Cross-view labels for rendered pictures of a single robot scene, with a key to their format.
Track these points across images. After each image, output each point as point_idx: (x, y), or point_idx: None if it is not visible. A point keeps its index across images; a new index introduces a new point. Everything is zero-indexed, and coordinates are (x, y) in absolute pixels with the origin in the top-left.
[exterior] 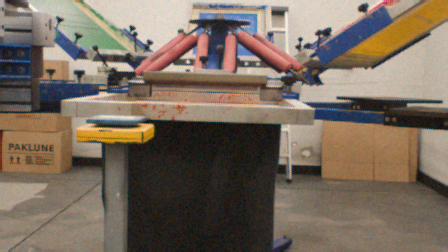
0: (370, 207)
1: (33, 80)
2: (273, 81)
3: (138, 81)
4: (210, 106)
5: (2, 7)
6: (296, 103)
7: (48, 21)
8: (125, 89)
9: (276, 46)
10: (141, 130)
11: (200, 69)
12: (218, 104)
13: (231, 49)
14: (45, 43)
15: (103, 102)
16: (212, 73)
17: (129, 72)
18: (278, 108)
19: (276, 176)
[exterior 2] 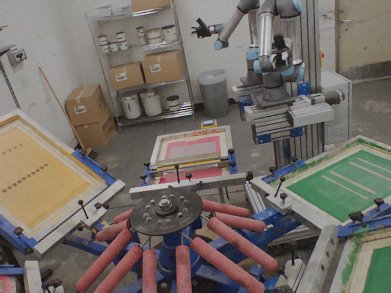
0: None
1: (252, 130)
2: (147, 186)
3: (222, 156)
4: (186, 131)
5: (234, 94)
6: (156, 147)
7: (245, 111)
8: (228, 157)
9: (113, 225)
10: (201, 122)
11: (192, 179)
12: (184, 169)
13: None
14: (245, 117)
15: (217, 127)
16: (184, 156)
17: (231, 160)
18: (167, 134)
19: None
